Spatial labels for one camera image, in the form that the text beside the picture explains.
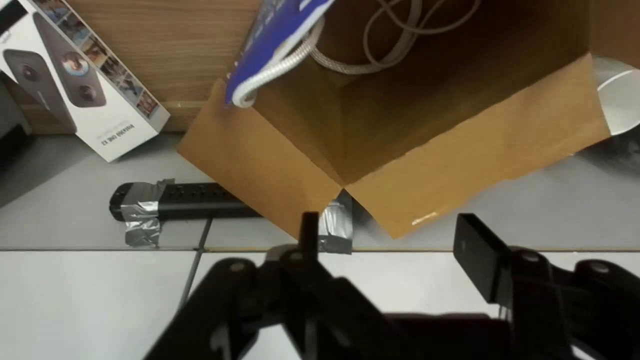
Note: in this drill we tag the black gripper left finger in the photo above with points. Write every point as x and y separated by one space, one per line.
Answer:
310 267

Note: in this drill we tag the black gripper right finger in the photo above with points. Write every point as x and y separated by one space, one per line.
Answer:
490 261

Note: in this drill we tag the blue printed cardboard box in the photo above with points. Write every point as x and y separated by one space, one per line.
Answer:
412 112

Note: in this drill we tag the white product box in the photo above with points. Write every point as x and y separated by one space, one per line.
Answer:
81 80

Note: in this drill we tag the black cylindrical tube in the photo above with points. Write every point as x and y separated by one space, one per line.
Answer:
190 201

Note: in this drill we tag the silver tape piece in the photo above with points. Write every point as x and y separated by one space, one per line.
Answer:
143 212

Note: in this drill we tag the white plastic cup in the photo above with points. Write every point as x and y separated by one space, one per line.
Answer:
620 97

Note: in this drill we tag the grey duct tape piece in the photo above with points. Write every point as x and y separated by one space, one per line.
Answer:
335 227

